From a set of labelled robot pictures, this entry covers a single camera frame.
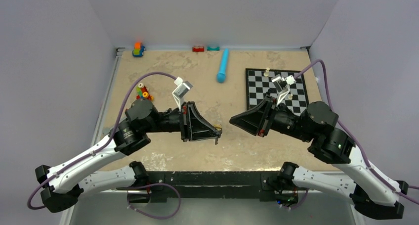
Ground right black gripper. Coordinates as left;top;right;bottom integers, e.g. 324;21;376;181
228;94;312;141

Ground blue cylinder tube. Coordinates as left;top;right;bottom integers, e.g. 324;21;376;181
216;48;230;83

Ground grey bar with red end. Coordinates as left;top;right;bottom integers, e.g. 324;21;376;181
101;127;110;136

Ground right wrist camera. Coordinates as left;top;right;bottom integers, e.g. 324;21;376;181
271;75;296;106

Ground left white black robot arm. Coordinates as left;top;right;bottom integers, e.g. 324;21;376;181
35;100;222;213

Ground yellow key tag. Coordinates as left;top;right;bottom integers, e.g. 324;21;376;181
214;125;222;132

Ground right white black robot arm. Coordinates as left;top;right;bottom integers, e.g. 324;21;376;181
230;96;408;220

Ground colourful block stack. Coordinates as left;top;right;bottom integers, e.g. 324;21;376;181
136;83;154;101

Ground aluminium frame rail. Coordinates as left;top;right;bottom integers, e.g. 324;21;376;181
59;48;126;225

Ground colourful toy car blocks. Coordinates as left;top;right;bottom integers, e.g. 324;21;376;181
132;42;145;57

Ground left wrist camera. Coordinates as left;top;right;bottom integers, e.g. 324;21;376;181
172;77;193;110

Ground white chess piece top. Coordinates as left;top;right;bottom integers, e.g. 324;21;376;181
263;68;270;77

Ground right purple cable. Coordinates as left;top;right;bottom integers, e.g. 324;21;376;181
278;59;419;211

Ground teal toy piece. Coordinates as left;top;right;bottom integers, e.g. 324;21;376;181
207;45;220;51

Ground red toy block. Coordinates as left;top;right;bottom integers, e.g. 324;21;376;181
192;45;205;52

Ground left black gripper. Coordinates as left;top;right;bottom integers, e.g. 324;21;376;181
142;101;220;141

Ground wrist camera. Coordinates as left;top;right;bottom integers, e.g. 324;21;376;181
271;75;296;106
172;77;193;110

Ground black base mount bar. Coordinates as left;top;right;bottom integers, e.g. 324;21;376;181
128;171;305;203

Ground black white chessboard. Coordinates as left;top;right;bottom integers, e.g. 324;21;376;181
245;68;310;116

